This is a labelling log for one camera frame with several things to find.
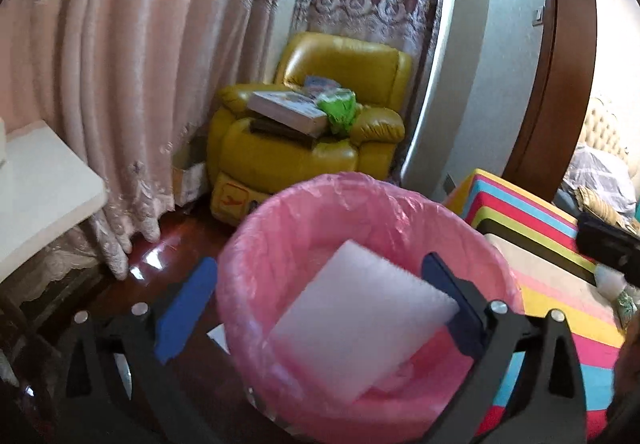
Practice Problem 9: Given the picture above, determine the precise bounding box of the white side table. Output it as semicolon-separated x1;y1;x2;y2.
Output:
0;119;108;285

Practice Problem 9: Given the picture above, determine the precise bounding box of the white paper bag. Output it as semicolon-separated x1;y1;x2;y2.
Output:
595;266;640;330

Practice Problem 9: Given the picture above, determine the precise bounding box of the blue magazine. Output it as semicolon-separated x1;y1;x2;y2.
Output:
302;75;341;97

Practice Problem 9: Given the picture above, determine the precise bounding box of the yellow leather armchair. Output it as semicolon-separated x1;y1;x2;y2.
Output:
206;32;413;227

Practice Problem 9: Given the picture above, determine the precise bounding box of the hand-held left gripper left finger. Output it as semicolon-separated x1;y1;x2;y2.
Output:
65;256;241;444

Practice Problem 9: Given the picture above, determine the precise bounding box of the white foam sheet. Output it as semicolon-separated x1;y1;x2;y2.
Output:
268;239;460;404

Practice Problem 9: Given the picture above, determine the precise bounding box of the pink lined trash bin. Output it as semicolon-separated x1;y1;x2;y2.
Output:
216;172;526;444

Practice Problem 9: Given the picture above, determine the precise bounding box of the dark thin book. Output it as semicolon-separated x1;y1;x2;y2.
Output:
249;116;321;145

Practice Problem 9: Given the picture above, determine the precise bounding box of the beige patterned pillow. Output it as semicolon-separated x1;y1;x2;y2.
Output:
574;186;633;227

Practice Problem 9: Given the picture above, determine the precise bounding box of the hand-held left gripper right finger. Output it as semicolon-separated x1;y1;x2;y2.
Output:
421;252;588;444

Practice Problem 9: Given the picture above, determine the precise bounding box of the grey blue blanket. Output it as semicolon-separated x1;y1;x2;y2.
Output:
562;144;638;215

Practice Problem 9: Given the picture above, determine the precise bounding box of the pink lace curtain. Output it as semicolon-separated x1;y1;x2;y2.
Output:
0;0;301;280

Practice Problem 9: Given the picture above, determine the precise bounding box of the green plastic bag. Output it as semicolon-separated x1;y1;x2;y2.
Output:
316;89;358;137

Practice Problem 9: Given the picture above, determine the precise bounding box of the black box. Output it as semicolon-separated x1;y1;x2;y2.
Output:
576;211;640;272

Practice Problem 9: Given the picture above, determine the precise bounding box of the cream tufted headboard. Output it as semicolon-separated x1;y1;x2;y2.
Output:
580;96;640;165

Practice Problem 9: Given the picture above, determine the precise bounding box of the brown wooden door frame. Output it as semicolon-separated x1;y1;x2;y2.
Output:
502;0;598;202

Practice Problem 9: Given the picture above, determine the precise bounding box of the grey sliding door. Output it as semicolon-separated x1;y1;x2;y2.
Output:
400;0;501;185

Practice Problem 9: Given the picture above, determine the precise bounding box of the cardboard box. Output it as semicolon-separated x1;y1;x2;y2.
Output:
172;141;211;210

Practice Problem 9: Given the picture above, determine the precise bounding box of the large thick book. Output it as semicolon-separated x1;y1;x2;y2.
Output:
247;91;329;136

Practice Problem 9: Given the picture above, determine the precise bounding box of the striped colourful tablecloth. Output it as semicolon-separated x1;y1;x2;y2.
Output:
442;169;631;444

